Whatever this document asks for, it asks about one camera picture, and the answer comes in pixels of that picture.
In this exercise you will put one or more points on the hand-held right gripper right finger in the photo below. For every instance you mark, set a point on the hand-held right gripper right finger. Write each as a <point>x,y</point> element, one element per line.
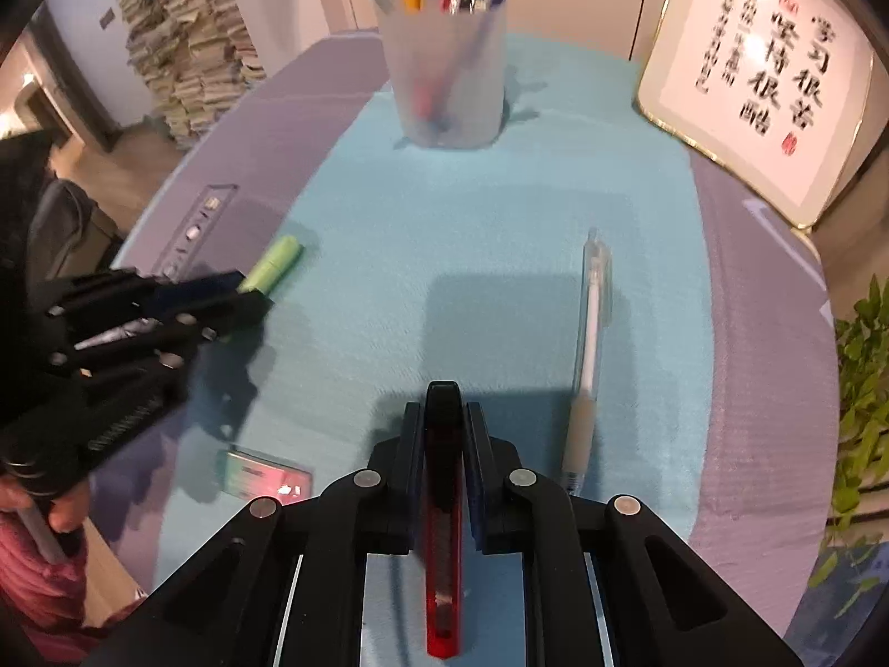
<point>474,472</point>

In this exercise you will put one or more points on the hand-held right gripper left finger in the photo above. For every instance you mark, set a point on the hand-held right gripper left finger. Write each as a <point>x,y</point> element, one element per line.
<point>411,472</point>

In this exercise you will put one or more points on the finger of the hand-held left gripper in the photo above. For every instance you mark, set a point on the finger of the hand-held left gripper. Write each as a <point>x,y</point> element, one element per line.
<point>180,292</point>
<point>229,316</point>

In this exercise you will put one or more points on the green highlighter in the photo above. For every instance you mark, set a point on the green highlighter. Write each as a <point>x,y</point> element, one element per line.
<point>274,264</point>

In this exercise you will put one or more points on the red black pen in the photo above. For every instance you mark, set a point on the red black pen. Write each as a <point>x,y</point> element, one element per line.
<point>443,570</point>

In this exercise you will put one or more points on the clear pen with beige grip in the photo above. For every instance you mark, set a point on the clear pen with beige grip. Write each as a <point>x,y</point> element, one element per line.
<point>590,333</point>

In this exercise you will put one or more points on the frosted plastic pen cup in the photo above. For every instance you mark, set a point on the frosted plastic pen cup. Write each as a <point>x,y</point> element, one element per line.
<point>444,69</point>

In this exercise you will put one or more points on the person's left hand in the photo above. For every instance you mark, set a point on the person's left hand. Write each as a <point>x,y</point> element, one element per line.
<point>69,511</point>

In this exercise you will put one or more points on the grey chair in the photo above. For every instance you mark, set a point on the grey chair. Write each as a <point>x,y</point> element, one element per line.
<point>69,215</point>

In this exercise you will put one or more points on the green pink eraser packet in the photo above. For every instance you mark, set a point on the green pink eraser packet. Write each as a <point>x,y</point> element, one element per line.
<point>264,476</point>

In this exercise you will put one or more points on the pink knitted clothing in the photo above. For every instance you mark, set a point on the pink knitted clothing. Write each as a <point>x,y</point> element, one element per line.
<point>42,597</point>

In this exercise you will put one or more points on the grey and turquoise desk mat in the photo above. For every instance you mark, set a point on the grey and turquoise desk mat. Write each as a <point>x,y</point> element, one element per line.
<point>486,243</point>

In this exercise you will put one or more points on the stack of papers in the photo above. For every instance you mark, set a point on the stack of papers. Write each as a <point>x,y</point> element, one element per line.
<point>187,48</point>

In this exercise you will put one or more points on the green leafy plant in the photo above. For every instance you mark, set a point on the green leafy plant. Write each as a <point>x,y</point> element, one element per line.
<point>861,389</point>

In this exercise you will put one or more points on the gold framed calligraphy board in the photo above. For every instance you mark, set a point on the gold framed calligraphy board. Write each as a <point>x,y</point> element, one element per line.
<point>757,69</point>

